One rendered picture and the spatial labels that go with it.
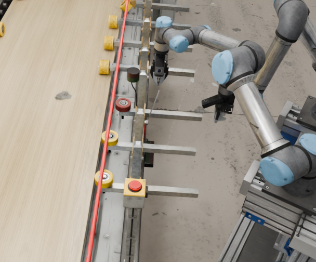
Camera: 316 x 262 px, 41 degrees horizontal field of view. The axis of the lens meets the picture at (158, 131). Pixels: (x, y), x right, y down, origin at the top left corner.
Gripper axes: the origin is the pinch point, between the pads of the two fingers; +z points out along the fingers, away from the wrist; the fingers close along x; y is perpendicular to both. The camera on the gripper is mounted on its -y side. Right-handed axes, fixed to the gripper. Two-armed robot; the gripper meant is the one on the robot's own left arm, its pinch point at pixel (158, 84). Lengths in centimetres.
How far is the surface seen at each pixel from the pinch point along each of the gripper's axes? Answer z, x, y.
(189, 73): 4.8, -17.4, 19.3
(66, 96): 9.4, 46.2, -4.1
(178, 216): 101, -22, -7
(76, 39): 10, 51, 52
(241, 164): 101, -70, 45
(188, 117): 15.3, -17.3, -5.6
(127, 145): 15.0, 12.7, -30.1
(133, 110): 14.5, 11.6, -5.2
